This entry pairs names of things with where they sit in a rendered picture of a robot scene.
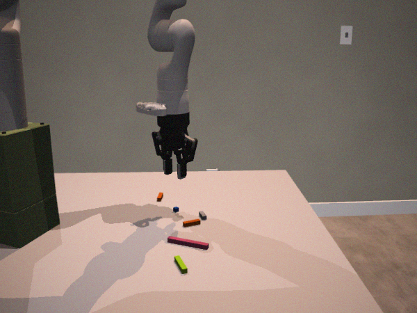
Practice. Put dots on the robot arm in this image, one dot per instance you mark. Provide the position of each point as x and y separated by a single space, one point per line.
164 35

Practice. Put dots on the pink long rod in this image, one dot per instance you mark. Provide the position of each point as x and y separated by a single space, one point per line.
187 242

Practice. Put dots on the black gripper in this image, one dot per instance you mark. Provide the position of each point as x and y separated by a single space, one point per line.
173 135

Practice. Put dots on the lime green rod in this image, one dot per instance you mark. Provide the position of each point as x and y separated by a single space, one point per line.
180 264

